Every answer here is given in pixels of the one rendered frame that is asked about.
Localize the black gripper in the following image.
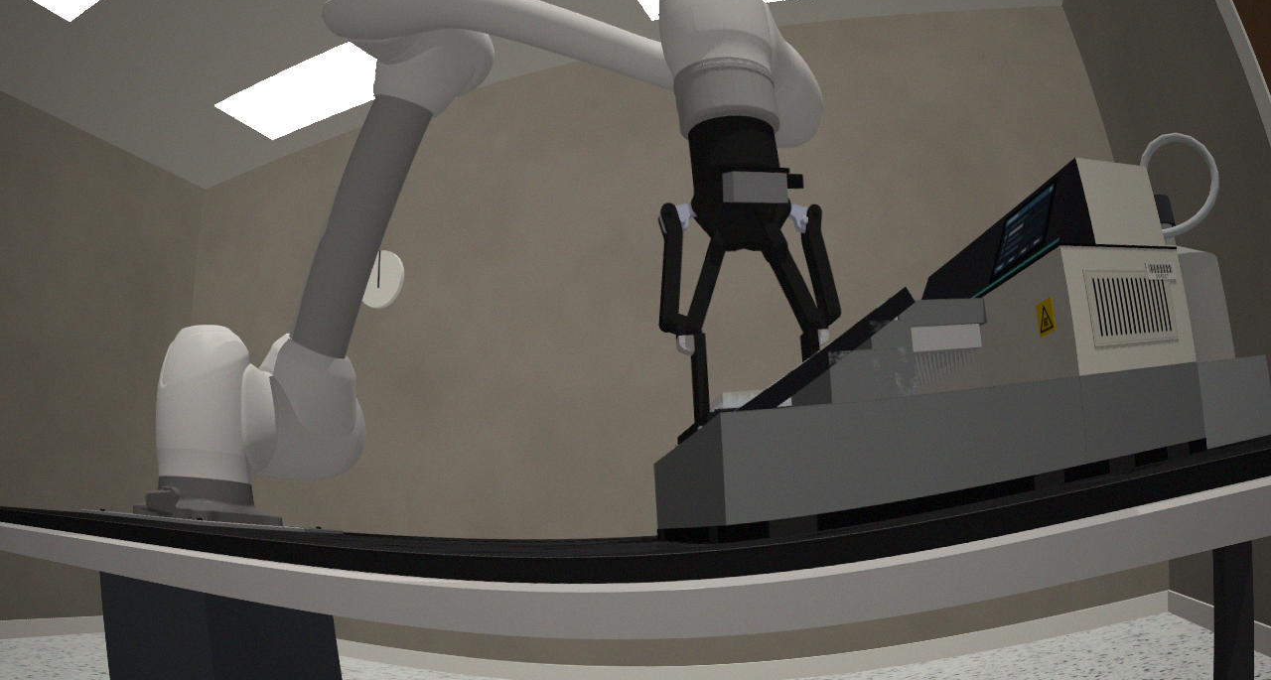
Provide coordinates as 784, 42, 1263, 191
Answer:
658, 114, 841, 423

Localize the grey curved hose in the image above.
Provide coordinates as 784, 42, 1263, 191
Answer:
1140, 133, 1219, 239

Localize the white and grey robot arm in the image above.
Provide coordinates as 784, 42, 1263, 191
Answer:
133, 0, 824, 526

